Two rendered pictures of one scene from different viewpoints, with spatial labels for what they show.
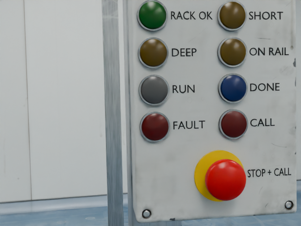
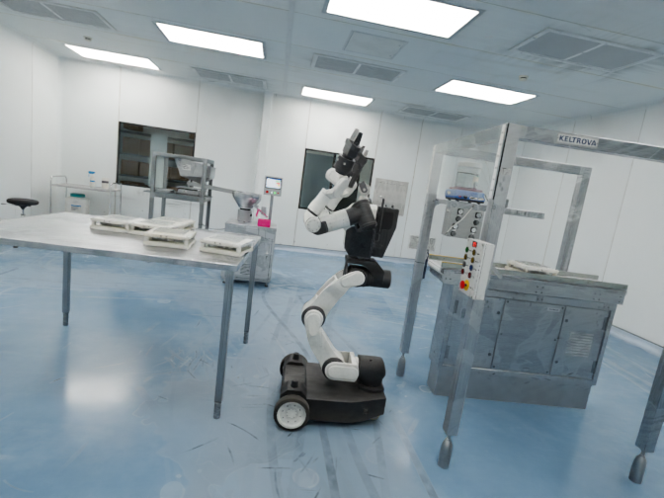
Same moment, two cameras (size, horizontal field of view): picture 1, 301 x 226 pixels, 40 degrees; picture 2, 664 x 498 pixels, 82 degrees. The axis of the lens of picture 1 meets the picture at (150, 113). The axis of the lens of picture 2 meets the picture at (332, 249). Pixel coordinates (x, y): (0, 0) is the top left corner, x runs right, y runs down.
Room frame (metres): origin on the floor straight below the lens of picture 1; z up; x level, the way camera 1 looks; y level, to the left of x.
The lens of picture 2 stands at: (-0.15, -1.87, 1.36)
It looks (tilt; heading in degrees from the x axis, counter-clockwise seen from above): 9 degrees down; 93
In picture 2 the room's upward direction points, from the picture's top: 8 degrees clockwise
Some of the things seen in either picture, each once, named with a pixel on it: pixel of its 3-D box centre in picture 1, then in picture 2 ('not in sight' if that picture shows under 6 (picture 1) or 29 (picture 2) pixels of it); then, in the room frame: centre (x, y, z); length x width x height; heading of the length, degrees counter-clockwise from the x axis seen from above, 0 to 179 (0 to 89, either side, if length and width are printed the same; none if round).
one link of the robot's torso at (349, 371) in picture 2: not in sight; (340, 365); (-0.11, 0.38, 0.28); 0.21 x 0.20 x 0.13; 8
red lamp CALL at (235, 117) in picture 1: (234, 123); not in sight; (0.41, -0.08, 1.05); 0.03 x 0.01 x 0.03; 98
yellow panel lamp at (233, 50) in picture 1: (233, 51); not in sight; (0.41, -0.08, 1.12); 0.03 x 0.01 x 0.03; 98
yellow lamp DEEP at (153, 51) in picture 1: (153, 52); not in sight; (0.40, 0.00, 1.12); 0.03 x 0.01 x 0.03; 98
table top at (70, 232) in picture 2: not in sight; (134, 235); (-1.54, 0.49, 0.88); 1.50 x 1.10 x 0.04; 8
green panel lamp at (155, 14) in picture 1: (152, 15); not in sight; (0.40, 0.00, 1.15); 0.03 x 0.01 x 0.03; 98
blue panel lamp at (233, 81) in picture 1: (233, 88); not in sight; (0.41, -0.08, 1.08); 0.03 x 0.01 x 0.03; 98
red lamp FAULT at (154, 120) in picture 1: (155, 127); not in sight; (0.40, 0.00, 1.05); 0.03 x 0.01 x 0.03; 98
